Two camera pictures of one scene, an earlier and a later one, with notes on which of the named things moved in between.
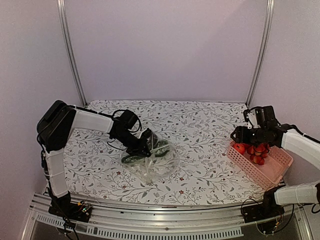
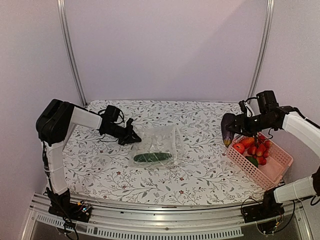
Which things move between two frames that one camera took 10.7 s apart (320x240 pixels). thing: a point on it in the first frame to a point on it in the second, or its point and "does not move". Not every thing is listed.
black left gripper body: (135, 148) to (122, 140)
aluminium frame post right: (263, 51) does not move
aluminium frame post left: (70, 51) does not move
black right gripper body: (257, 138) to (250, 128)
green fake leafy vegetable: (161, 147) to (253, 160)
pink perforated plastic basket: (275, 165) does not move
